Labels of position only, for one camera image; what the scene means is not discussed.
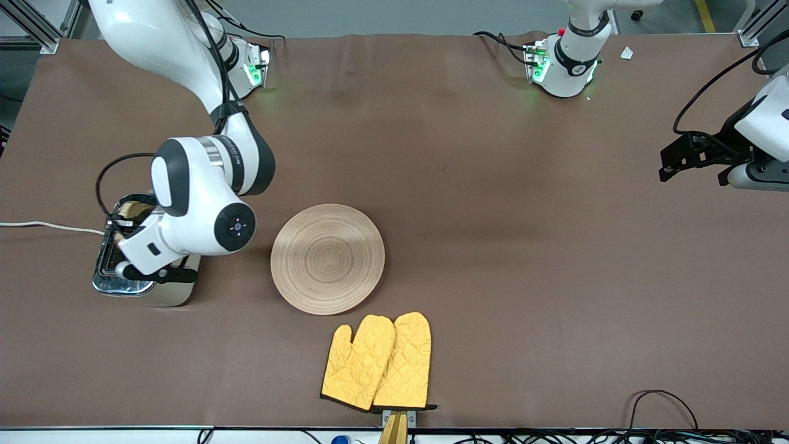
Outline round wooden plate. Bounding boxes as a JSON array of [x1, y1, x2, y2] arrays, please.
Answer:
[[270, 203, 386, 316]]

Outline brown table cover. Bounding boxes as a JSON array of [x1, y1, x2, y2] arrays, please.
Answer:
[[0, 31, 789, 430]]

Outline black looped cable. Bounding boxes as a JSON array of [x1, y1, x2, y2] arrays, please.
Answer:
[[627, 389, 701, 432]]

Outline white toaster power cord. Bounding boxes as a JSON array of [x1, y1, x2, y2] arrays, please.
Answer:
[[0, 220, 106, 237]]

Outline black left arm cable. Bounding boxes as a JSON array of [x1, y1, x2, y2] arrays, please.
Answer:
[[672, 44, 789, 136]]

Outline beige chrome two-slot toaster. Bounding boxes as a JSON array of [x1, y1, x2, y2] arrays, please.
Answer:
[[92, 194, 202, 308]]

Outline yellow quilted oven mitt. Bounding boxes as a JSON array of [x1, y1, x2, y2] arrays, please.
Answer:
[[372, 311, 433, 411], [320, 314, 396, 413]]

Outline black base cable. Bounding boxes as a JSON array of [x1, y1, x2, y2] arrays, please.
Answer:
[[219, 15, 285, 44], [473, 30, 533, 67]]

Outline black cable bundle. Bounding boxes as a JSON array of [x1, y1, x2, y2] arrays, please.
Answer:
[[453, 429, 789, 444]]

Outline aluminium frame profile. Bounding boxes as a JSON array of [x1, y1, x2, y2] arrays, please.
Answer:
[[0, 0, 85, 56], [737, 0, 789, 47]]

